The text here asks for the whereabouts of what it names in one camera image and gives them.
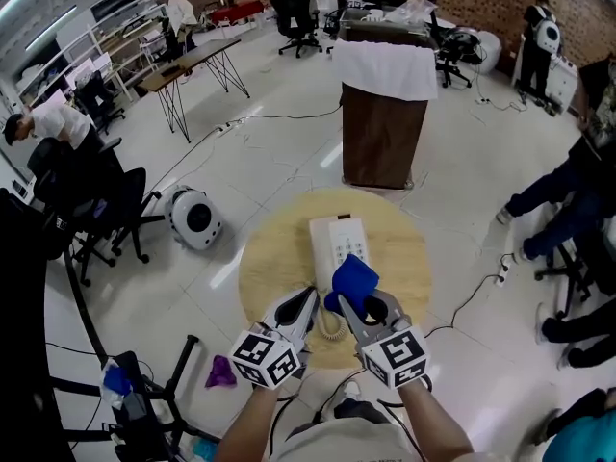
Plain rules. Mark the red covered table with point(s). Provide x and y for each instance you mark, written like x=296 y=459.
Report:
x=236 y=11

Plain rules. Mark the wooden trestle desk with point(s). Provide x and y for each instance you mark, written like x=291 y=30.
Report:
x=197 y=53

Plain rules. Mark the person's dark trousers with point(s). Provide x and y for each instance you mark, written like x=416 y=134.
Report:
x=356 y=409

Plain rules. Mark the white shelf rack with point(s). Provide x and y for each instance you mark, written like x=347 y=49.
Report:
x=120 y=32

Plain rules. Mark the teal plastic bag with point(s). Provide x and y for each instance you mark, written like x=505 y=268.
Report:
x=204 y=449

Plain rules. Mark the brown wooden cabinet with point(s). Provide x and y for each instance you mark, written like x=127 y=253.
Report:
x=380 y=137

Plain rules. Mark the blue cloth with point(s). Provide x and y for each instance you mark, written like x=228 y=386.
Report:
x=351 y=277

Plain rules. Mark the round wooden table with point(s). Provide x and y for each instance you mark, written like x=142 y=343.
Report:
x=269 y=267

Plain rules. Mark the black tray stand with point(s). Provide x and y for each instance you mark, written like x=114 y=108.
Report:
x=180 y=361

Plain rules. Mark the white mug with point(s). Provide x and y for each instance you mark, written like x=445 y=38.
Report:
x=375 y=16

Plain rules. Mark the person's white shirt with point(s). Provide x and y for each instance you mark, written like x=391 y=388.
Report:
x=346 y=443

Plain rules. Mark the person's right forearm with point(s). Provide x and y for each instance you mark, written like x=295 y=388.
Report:
x=433 y=421

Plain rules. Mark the crumpled blue rag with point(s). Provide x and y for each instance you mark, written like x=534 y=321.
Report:
x=116 y=380

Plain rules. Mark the white round carrier backpack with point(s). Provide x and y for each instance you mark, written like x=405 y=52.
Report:
x=195 y=219
x=548 y=34

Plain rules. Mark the person's white shoe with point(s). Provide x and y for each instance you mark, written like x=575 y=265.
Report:
x=352 y=390

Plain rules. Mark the purple rag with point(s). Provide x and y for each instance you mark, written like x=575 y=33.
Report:
x=221 y=372

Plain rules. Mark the grey folded rag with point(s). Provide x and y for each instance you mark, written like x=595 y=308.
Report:
x=135 y=404

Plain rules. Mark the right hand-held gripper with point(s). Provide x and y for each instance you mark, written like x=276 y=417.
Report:
x=394 y=359

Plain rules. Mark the white water dispenser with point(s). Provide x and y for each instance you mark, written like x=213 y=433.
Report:
x=325 y=0

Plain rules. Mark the white draped sheet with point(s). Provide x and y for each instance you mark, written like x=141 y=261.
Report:
x=385 y=68

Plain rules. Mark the person's left forearm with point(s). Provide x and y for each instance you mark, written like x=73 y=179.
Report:
x=250 y=426

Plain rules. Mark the black office chair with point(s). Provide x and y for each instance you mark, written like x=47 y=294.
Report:
x=62 y=166
x=454 y=56
x=293 y=12
x=332 y=24
x=572 y=267
x=96 y=96

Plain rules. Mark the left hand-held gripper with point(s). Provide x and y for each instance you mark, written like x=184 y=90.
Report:
x=262 y=359

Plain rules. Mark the small black case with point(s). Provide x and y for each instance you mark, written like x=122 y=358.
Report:
x=170 y=70

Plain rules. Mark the clear plastic bag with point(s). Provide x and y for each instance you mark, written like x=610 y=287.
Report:
x=409 y=12

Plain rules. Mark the white bean bag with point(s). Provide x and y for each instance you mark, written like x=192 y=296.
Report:
x=488 y=51

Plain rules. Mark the large black monitor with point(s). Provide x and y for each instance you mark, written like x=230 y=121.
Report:
x=19 y=330

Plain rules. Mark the white power strip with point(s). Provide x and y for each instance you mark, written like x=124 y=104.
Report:
x=226 y=129
x=502 y=274

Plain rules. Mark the grey metal tray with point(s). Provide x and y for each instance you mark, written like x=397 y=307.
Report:
x=353 y=17

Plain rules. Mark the white telephone base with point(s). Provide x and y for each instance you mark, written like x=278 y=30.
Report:
x=353 y=238

